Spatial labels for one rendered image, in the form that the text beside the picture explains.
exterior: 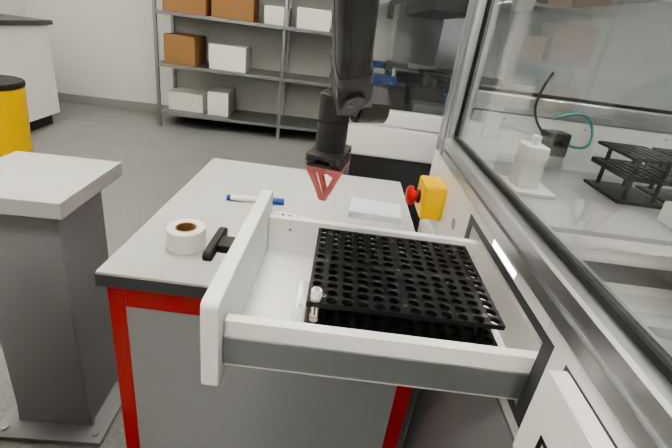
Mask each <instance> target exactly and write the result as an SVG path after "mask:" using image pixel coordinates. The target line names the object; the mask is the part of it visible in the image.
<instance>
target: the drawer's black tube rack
mask: <svg viewBox="0 0 672 448"><path fill-rule="evenodd" d="M329 234H330V245H329V254H328V259H327V260H325V261H327V262H328V264H327V273H326V283H325V292H324V294H322V296H323V297H324V302H323V308H319V315H318V321H317V322H310V321H309V310H310V306H307V308H306V315H305V321H304V323H311V324H319V325H328V326H336V327H344V328H352V329H360V330H368V331H376V332H384V333H392V334H400V335H409V336H417V337H425V338H433V339H441V340H449V341H457V342H465V343H473V344H481V345H489V346H498V344H497V342H496V340H495V338H494V336H493V333H492V331H491V329H496V330H505V327H506V326H505V324H504V322H503V320H502V318H501V316H500V314H499V312H498V310H497V308H496V306H495V304H494V302H493V300H492V298H491V296H490V294H489V292H488V290H487V288H486V286H485V285H484V283H483V281H482V279H481V277H480V275H479V273H478V271H477V269H476V267H475V265H474V263H473V261H472V259H471V257H470V255H469V253H468V251H467V249H466V247H465V246H461V245H453V244H445V243H437V242H429V241H421V240H413V239H406V238H398V237H390V236H382V235H374V234H366V233H358V232H350V231H342V230H335V229H331V233H329ZM347 235H349V236H347ZM334 238H337V239H334ZM371 238H373V239H371ZM348 240H350V241H348ZM359 241H360V242H359ZM334 243H337V244H334ZM372 243H374V244H372ZM411 243H412V244H411ZM348 245H351V246H348ZM359 246H361V247H359ZM399 246H400V247H399ZM435 246H436V247H435ZM373 248H375V249H373ZM412 248H414V249H412ZM384 249H385V250H384ZM400 251H401V252H400ZM437 251H438V252H437ZM413 253H415V254H413ZM461 254H462V255H461ZM427 255H429V256H427ZM438 256H440V257H438ZM463 259H464V260H463ZM467 265H468V266H467ZM468 270H469V271H468ZM470 271H471V272H470ZM470 276H472V277H470ZM473 277H474V278H473ZM475 285H478V286H479V287H478V286H475ZM477 291H479V292H481V293H479V292H477ZM480 298H482V299H485V300H486V301H485V300H482V299H480ZM484 306H488V307H489V308H486V307H484ZM487 313H489V314H492V315H493V316H490V315H488V314H487ZM490 321H492V322H495V323H497V324H498V325H495V324H493V323H491V322H490Z"/></svg>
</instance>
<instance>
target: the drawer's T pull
mask: <svg viewBox="0 0 672 448"><path fill-rule="evenodd" d="M227 234H228V228H226V227H219V228H218V230H217V231H216V233H215V234H214V236H213V237H212V239H211V240H210V242H209V243H208V245H207V246H206V248H205V249H204V251H203V253H202V260H203V261H208V262H211V261H212V260H213V258H214V257H215V255H216V253H217V252H218V253H226V254H227V253H228V251H229V249H230V247H231V245H232V244H233V242H234V240H235V238H236V237H232V236H227Z"/></svg>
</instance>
